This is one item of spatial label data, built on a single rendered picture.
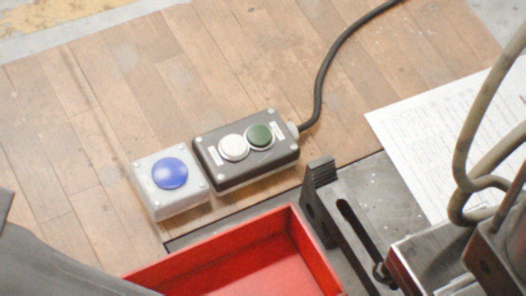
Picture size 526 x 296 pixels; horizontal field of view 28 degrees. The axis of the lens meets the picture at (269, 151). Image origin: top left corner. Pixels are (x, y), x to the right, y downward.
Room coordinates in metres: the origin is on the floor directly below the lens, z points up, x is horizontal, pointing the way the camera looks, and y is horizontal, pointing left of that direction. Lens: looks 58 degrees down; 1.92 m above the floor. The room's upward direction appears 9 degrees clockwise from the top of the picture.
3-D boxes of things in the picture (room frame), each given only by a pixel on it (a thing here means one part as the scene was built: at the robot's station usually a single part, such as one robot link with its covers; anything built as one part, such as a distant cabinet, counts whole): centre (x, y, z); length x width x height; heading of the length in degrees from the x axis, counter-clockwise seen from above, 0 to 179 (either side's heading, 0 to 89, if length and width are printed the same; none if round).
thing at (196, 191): (0.58, 0.10, 0.90); 0.07 x 0.07 x 0.06; 35
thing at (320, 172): (0.57, -0.07, 0.95); 0.06 x 0.03 x 0.09; 35
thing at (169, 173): (0.58, 0.10, 0.93); 0.04 x 0.04 x 0.02
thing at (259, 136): (0.64, 0.01, 0.93); 0.03 x 0.03 x 0.02
